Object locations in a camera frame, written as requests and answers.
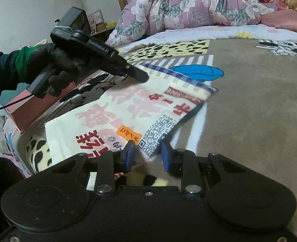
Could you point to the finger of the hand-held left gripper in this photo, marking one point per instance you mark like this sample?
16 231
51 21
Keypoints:
138 75

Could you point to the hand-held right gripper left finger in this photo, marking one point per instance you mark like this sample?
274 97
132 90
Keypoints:
130 156

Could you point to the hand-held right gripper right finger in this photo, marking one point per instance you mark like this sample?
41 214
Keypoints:
166 156

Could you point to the cream printed shopping bag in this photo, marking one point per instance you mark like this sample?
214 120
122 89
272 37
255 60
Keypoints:
128 105

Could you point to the person's left forearm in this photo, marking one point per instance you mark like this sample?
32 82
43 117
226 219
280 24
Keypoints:
2 75

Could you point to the person's left hand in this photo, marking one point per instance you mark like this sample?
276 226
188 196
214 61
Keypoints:
62 61

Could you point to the dark desk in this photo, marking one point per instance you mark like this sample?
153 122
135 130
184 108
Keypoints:
103 36

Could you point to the small brown cardboard box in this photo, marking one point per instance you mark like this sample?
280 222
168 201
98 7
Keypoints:
101 27

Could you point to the small yellow box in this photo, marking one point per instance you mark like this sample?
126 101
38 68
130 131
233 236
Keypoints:
111 25

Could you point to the white printed bedsheet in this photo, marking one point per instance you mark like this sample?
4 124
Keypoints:
178 34

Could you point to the cartoon printed blanket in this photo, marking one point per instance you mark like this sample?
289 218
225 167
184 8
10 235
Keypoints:
239 111

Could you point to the purple floral quilt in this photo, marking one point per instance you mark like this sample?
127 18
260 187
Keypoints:
188 5

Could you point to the pink cardboard box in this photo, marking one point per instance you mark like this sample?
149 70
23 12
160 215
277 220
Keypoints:
37 111

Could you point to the pink pillow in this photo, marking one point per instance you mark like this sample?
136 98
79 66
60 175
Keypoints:
284 21

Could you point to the picture frame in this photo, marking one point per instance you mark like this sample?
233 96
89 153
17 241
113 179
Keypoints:
95 20

